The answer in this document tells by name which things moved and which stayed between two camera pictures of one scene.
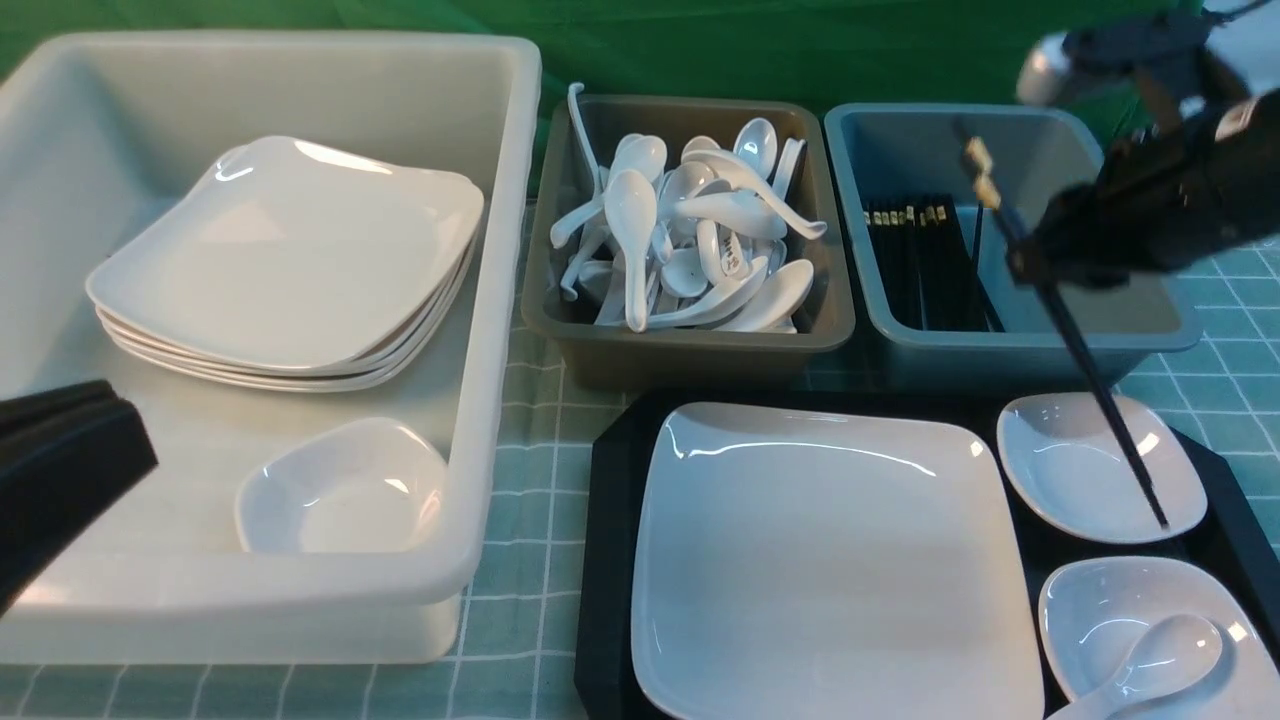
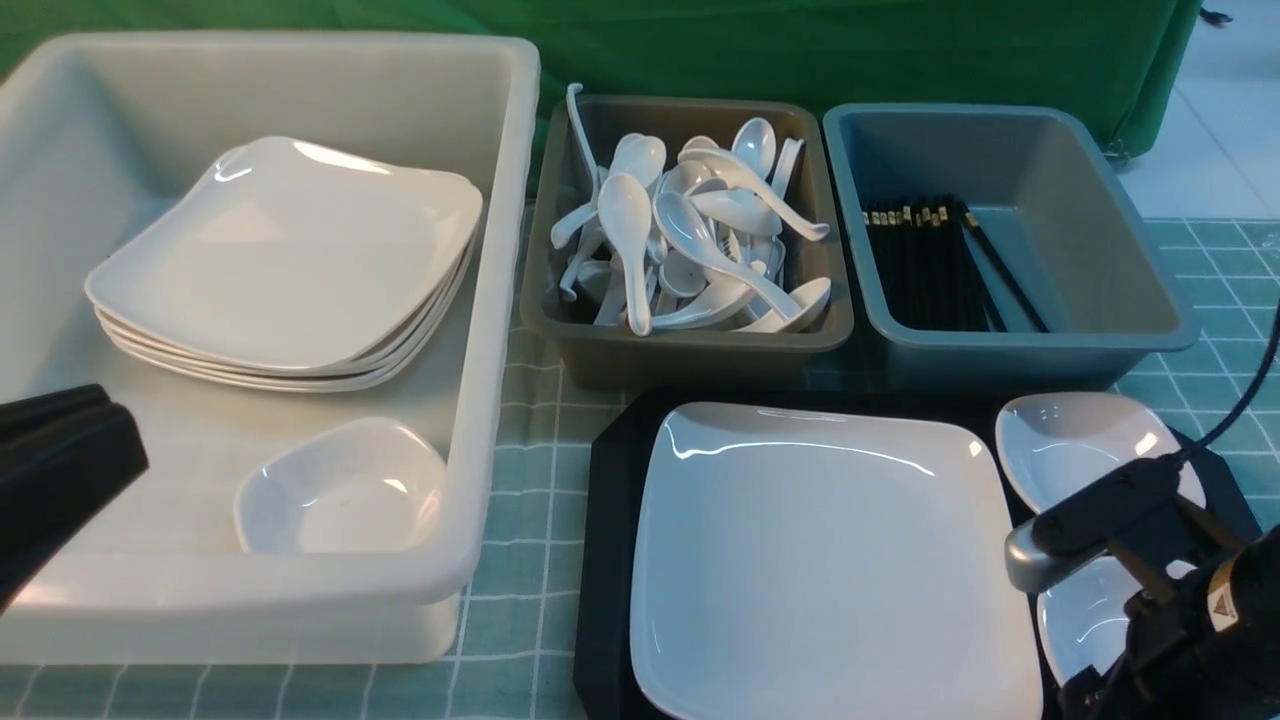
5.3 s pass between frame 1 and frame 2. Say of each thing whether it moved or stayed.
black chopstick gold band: moved
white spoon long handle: stayed
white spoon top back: stayed
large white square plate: stayed
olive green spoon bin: stayed
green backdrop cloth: stayed
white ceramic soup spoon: moved
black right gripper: moved
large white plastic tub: stayed
